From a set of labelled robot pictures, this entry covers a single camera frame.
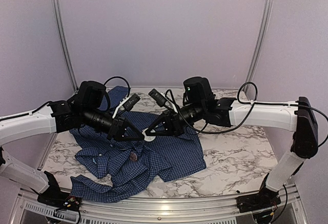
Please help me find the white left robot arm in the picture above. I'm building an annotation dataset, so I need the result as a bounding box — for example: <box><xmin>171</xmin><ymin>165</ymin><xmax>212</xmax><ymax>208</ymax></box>
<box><xmin>1</xmin><ymin>80</ymin><xmax>144</xmax><ymax>206</ymax></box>

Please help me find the black wrist camera on left gripper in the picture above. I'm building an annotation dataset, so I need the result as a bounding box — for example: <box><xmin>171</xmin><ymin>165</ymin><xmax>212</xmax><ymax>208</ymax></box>
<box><xmin>112</xmin><ymin>93</ymin><xmax>140</xmax><ymax>118</ymax></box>

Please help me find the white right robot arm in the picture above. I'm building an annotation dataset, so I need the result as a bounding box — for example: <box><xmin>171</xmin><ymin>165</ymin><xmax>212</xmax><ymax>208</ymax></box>
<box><xmin>145</xmin><ymin>76</ymin><xmax>320</xmax><ymax>208</ymax></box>

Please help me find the black wrist camera on right gripper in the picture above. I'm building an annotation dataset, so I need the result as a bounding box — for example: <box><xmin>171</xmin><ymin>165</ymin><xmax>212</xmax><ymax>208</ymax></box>
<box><xmin>148</xmin><ymin>88</ymin><xmax>178</xmax><ymax>114</ymax></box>

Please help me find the blue plaid shirt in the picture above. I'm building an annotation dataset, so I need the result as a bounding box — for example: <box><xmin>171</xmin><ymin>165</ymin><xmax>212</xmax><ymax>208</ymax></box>
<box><xmin>69</xmin><ymin>85</ymin><xmax>207</xmax><ymax>203</ymax></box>

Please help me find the aluminium front frame rail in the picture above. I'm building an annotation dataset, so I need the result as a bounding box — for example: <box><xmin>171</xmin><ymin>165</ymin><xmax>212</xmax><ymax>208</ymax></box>
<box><xmin>15</xmin><ymin>182</ymin><xmax>305</xmax><ymax>224</ymax></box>

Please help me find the black wrist camera on gripper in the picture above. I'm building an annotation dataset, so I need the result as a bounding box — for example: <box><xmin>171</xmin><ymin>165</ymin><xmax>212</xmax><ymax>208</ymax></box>
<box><xmin>148</xmin><ymin>88</ymin><xmax>178</xmax><ymax>114</ymax></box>
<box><xmin>112</xmin><ymin>93</ymin><xmax>140</xmax><ymax>118</ymax></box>

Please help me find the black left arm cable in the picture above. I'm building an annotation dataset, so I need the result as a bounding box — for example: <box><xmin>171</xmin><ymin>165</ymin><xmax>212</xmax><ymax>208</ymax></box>
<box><xmin>0</xmin><ymin>75</ymin><xmax>132</xmax><ymax>122</ymax></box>

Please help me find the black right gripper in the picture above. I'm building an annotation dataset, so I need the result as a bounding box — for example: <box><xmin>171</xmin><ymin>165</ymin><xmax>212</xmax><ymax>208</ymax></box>
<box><xmin>145</xmin><ymin>101</ymin><xmax>205</xmax><ymax>137</ymax></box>

